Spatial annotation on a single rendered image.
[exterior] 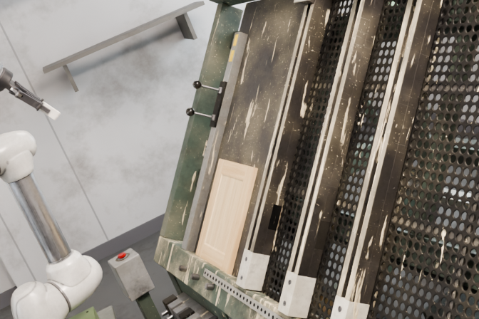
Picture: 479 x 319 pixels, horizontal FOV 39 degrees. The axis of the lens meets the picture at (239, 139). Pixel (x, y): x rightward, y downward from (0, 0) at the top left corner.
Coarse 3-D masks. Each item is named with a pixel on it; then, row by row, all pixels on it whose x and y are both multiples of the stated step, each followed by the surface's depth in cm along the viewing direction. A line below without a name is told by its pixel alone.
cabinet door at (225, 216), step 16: (224, 160) 273; (224, 176) 271; (240, 176) 258; (224, 192) 267; (240, 192) 255; (208, 208) 276; (224, 208) 264; (240, 208) 252; (208, 224) 272; (224, 224) 261; (240, 224) 250; (208, 240) 270; (224, 240) 258; (208, 256) 266; (224, 256) 254
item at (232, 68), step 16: (240, 32) 284; (240, 48) 285; (240, 64) 285; (224, 80) 286; (224, 96) 283; (224, 112) 284; (224, 128) 284; (208, 144) 285; (208, 160) 282; (208, 176) 283; (208, 192) 283; (192, 208) 284; (192, 224) 281; (192, 240) 282
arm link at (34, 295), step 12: (24, 288) 259; (36, 288) 259; (48, 288) 263; (12, 300) 258; (24, 300) 255; (36, 300) 256; (48, 300) 259; (60, 300) 263; (12, 312) 258; (24, 312) 255; (36, 312) 255; (48, 312) 259; (60, 312) 262
